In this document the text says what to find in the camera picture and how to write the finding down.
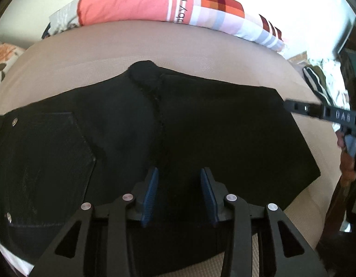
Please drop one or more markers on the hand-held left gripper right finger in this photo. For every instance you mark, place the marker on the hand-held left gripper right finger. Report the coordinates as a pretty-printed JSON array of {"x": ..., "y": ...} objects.
[{"x": 208, "y": 196}]

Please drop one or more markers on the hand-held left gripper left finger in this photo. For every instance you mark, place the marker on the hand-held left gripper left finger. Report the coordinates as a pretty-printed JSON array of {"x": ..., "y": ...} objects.
[{"x": 150, "y": 196}]

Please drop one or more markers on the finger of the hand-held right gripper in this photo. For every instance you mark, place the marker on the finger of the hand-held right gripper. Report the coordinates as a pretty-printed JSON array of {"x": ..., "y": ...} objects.
[{"x": 303, "y": 107}]

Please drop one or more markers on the black pants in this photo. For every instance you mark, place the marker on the black pants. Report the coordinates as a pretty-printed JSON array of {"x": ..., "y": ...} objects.
[{"x": 123, "y": 135}]

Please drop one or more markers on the person's right hand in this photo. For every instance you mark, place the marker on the person's right hand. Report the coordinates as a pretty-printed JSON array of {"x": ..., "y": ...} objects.
[{"x": 347, "y": 167}]

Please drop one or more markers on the dark striped cloth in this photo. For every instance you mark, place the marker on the dark striped cloth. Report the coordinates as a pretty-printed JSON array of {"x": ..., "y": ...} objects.
[{"x": 318, "y": 83}]

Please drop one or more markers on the brown wooden furniture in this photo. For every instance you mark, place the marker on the brown wooden furniture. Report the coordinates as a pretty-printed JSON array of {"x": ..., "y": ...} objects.
[{"x": 298, "y": 58}]

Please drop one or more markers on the pink plaid pillow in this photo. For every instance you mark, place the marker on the pink plaid pillow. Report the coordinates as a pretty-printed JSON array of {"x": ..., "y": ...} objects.
[{"x": 137, "y": 4}]

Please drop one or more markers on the white floral pillow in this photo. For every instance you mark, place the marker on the white floral pillow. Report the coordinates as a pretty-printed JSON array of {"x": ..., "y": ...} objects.
[{"x": 4, "y": 60}]

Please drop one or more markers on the dark wooden bed frame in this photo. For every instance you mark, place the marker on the dark wooden bed frame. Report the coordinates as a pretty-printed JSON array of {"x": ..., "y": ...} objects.
[{"x": 333, "y": 207}]

